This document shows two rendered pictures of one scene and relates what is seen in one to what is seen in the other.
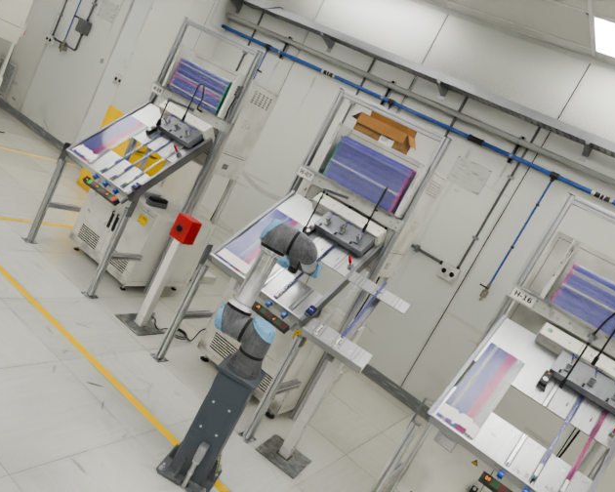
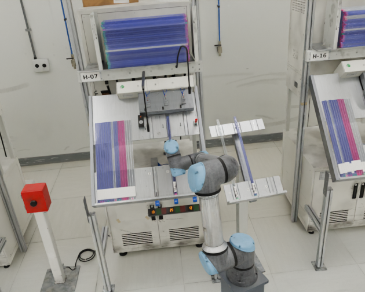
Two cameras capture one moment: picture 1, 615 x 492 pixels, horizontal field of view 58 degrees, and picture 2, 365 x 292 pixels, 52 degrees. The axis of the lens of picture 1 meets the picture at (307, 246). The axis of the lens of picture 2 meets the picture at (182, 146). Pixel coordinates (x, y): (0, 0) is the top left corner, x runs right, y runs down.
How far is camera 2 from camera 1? 155 cm
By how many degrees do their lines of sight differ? 33
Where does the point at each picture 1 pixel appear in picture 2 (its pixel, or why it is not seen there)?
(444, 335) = (210, 91)
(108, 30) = not seen: outside the picture
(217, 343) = (128, 239)
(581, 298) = (359, 32)
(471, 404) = (350, 152)
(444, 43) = not seen: outside the picture
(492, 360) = (334, 112)
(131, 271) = (5, 252)
